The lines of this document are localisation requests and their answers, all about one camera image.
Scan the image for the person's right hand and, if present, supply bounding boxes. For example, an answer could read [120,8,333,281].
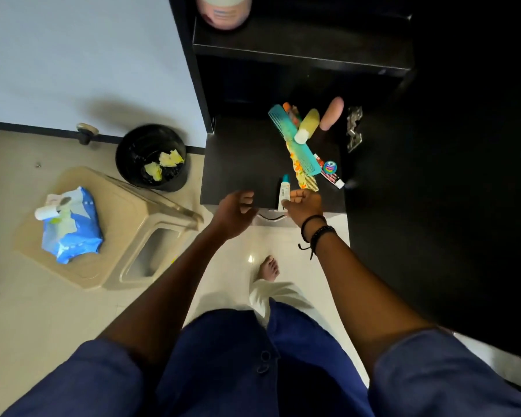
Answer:
[282,188,326,229]

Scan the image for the person's left hand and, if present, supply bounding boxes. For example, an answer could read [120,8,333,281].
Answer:
[210,190,259,242]

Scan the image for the white tube with teal cap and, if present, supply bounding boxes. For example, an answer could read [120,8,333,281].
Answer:
[277,174,292,212]

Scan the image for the yellow patterned comb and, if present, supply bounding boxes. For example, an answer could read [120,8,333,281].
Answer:
[286,142,320,192]

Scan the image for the red tube with white cap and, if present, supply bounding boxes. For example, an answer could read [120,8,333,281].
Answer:
[313,153,346,190]

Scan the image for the teal comb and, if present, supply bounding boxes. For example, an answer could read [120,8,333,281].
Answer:
[267,104,322,177]

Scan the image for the yellow makeup sponge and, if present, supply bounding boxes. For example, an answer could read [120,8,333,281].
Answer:
[293,108,321,145]

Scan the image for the pink makeup sponge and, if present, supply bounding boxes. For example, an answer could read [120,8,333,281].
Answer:
[319,96,345,131]

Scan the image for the red cream jar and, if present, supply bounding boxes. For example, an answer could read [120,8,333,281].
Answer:
[195,0,254,31]

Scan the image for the person's right forearm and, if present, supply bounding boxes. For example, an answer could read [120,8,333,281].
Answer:
[314,232,435,374]

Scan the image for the person's left forearm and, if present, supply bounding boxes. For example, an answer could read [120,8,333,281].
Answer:
[97,228,226,365]

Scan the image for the person's right foot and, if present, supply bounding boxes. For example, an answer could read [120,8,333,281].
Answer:
[257,255,281,283]

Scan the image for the silver cabinet hinge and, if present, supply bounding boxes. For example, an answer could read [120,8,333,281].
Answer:
[346,106,364,153]

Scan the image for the beige plastic stool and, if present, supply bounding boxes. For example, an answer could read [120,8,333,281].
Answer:
[13,166,205,291]

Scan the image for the black waste bin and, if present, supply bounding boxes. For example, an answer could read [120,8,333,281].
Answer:
[115,123,189,192]

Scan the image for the black cabinet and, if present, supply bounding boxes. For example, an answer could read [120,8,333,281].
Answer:
[168,0,521,365]

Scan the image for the navy blue shirt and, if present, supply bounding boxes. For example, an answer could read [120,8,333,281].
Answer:
[2,299,521,417]

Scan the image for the blue wipes packet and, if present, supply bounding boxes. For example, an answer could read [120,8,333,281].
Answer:
[41,186,104,265]

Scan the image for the black shelf board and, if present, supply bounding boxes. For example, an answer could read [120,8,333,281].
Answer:
[192,12,413,78]

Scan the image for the round metal door knob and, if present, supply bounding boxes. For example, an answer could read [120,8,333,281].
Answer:
[76,122,100,146]

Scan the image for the white cabinet door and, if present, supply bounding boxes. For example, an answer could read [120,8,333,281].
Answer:
[0,0,208,148]

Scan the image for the black thread bracelet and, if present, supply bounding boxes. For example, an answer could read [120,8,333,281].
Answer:
[298,214,328,260]

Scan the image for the black bead bracelet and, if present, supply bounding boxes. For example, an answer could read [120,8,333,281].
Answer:
[309,225,337,253]

